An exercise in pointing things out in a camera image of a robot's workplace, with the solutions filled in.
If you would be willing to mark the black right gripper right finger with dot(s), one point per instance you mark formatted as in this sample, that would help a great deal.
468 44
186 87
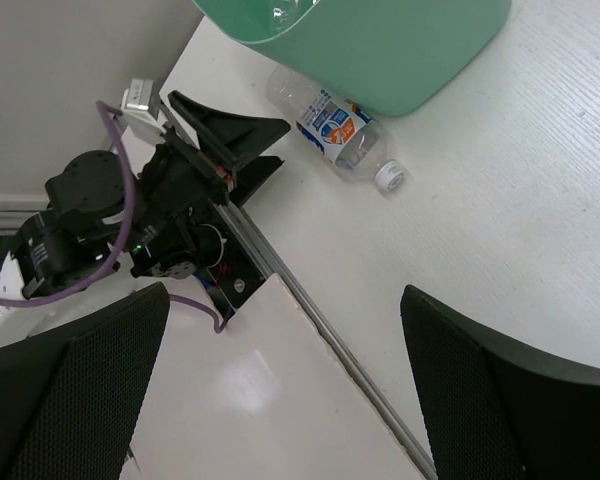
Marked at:
495 407

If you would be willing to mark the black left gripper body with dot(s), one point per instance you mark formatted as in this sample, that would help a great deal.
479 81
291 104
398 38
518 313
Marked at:
173 234

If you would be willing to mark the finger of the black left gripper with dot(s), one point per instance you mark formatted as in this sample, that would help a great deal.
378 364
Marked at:
231 140
252 176

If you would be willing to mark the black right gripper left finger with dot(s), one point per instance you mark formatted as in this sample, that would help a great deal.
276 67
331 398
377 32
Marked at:
70 397

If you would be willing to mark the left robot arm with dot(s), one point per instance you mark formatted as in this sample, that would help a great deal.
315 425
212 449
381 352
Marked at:
84 229

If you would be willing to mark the green plastic bin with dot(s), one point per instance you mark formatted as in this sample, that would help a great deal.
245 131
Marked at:
388 56

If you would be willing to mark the blue orange label bottle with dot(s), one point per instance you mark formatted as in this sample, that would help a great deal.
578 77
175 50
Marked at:
356 146

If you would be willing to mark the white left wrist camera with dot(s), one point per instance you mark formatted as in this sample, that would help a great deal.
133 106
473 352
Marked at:
141 107

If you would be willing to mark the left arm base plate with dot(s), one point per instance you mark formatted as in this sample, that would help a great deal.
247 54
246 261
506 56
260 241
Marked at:
231 282

